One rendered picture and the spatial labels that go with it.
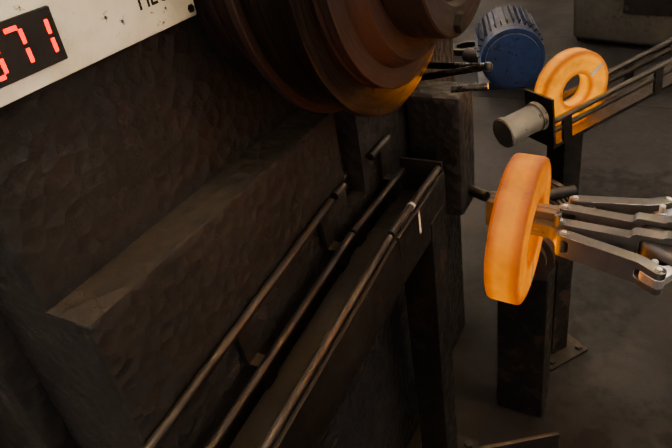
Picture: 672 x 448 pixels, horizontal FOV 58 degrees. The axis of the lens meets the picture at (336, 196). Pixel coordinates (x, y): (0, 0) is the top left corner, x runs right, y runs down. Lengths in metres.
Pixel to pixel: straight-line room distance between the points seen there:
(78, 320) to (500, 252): 0.38
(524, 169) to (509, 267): 0.10
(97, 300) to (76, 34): 0.23
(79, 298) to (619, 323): 1.44
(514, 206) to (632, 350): 1.17
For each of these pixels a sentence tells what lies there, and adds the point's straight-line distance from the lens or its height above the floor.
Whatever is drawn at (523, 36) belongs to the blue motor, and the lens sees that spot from 2.91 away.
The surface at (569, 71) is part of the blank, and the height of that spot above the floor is 0.75.
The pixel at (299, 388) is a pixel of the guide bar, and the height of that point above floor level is 0.68.
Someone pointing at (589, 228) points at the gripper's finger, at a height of 0.85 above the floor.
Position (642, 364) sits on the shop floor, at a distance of 1.69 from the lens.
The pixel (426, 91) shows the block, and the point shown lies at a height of 0.80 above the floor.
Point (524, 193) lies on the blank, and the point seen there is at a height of 0.89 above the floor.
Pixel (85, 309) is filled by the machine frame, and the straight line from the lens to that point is 0.59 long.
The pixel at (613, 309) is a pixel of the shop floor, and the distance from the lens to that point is 1.82.
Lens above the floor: 1.21
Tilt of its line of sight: 31 degrees down
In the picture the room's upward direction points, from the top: 9 degrees counter-clockwise
